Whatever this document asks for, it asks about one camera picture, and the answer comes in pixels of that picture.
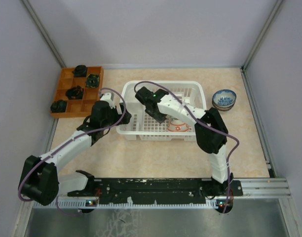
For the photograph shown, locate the white plastic dish rack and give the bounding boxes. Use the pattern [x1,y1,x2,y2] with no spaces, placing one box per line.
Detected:
[116,80,207,142]

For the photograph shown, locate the blue white patterned bowl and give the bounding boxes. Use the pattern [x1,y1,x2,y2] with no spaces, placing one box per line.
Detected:
[212,89,237,107]

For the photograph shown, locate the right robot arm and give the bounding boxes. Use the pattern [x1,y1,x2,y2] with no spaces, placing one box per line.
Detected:
[134,86,232,196]

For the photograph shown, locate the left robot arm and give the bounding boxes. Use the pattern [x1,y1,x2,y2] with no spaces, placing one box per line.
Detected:
[18,101,131,206]

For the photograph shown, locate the wooden compartment tray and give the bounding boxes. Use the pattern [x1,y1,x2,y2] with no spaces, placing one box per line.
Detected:
[50,66,104,119]

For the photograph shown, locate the red white patterned bowl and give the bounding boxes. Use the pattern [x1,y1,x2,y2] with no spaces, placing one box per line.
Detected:
[167,118,189,132]

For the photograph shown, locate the black orange rolled item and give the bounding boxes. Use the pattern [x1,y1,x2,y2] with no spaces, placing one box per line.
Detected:
[65,85,84,100]

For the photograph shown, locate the green black rolled item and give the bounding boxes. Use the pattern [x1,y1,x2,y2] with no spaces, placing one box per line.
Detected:
[85,74,100,88]

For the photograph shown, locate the dark green rolled item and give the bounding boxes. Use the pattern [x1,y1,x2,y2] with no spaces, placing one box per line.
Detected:
[50,100,67,113]

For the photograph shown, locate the black rolled item top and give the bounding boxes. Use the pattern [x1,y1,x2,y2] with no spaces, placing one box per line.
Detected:
[72,65,88,78]

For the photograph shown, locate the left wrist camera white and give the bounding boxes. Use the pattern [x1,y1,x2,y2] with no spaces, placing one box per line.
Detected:
[99,91,115,109]

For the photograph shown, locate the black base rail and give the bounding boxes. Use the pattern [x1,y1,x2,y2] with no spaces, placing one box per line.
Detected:
[67,177,243,205]

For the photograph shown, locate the white cable duct strip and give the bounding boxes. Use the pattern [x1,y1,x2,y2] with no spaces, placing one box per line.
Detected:
[34,197,230,210]

